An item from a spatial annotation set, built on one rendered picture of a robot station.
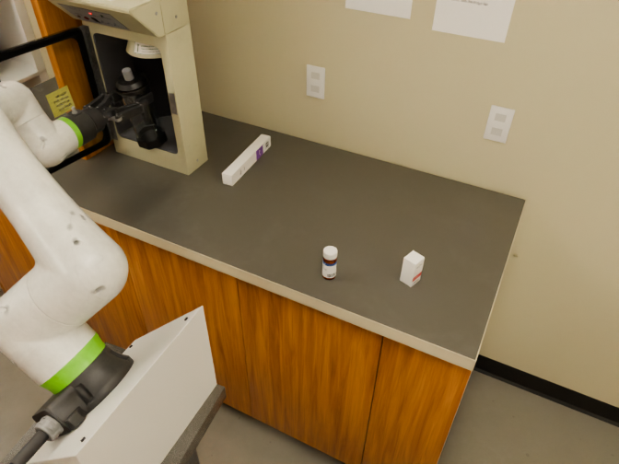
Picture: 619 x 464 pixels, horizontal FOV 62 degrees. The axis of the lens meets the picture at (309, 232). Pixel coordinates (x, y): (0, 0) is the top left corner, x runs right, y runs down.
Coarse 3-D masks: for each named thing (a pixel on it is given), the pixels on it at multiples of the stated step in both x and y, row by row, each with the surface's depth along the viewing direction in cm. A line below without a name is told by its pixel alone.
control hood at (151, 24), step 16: (48, 0) 143; (64, 0) 138; (80, 0) 135; (96, 0) 135; (128, 0) 135; (144, 0) 135; (112, 16) 137; (128, 16) 132; (144, 16) 134; (160, 16) 140; (144, 32) 142; (160, 32) 142
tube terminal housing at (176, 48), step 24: (168, 0) 140; (96, 24) 153; (168, 24) 143; (168, 48) 146; (192, 48) 156; (168, 72) 151; (192, 72) 159; (192, 96) 163; (192, 120) 166; (120, 144) 181; (192, 144) 170; (192, 168) 175
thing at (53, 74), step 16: (48, 48) 149; (64, 48) 153; (0, 64) 140; (16, 64) 143; (32, 64) 147; (48, 64) 151; (64, 64) 155; (80, 64) 159; (16, 80) 145; (32, 80) 149; (48, 80) 152; (64, 80) 157; (80, 80) 161; (48, 96) 154; (64, 96) 159; (80, 96) 163; (48, 112) 156; (64, 112) 161
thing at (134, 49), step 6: (132, 42) 155; (138, 42) 154; (126, 48) 158; (132, 48) 155; (138, 48) 154; (144, 48) 154; (150, 48) 154; (156, 48) 154; (132, 54) 156; (138, 54) 155; (144, 54) 154; (150, 54) 154; (156, 54) 155
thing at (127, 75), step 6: (126, 72) 154; (132, 72) 159; (120, 78) 157; (126, 78) 155; (132, 78) 156; (138, 78) 156; (144, 78) 158; (120, 84) 155; (126, 84) 155; (132, 84) 155; (138, 84) 156; (126, 90) 155
